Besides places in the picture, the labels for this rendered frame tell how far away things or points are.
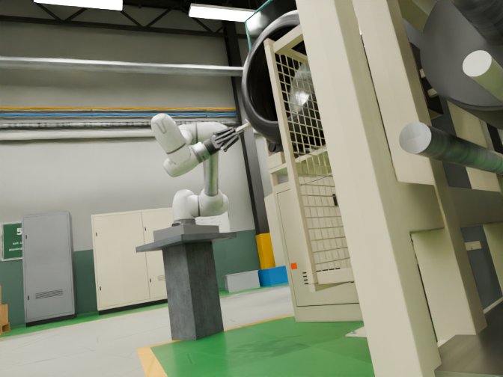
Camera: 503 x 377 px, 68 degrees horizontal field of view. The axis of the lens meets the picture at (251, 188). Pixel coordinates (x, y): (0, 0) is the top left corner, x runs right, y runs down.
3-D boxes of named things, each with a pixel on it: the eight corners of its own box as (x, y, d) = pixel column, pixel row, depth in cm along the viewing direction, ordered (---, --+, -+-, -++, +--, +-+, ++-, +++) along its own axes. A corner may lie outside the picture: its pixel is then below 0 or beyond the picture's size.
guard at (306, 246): (441, 256, 155) (400, 102, 169) (445, 256, 153) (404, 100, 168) (309, 292, 92) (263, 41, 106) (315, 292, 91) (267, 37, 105)
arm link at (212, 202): (197, 206, 281) (227, 204, 285) (199, 221, 270) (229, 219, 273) (193, 117, 230) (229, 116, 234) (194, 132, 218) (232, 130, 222)
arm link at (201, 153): (201, 167, 179) (212, 161, 179) (196, 155, 171) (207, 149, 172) (194, 154, 183) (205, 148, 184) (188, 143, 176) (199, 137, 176)
